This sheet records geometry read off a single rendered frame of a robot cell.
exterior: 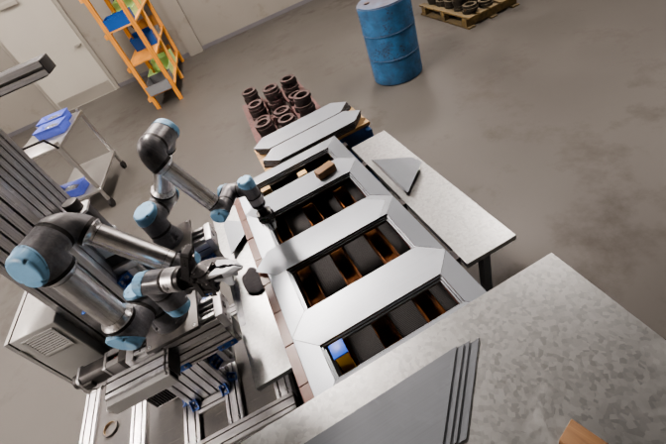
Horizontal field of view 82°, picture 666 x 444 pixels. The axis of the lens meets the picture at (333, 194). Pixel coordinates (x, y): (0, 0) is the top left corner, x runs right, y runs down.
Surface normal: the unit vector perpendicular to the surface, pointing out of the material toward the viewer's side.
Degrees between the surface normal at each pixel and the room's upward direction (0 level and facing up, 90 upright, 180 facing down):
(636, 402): 0
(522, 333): 0
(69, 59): 90
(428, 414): 0
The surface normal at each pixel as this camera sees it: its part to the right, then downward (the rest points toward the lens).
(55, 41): 0.34, 0.54
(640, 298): -0.30, -0.72
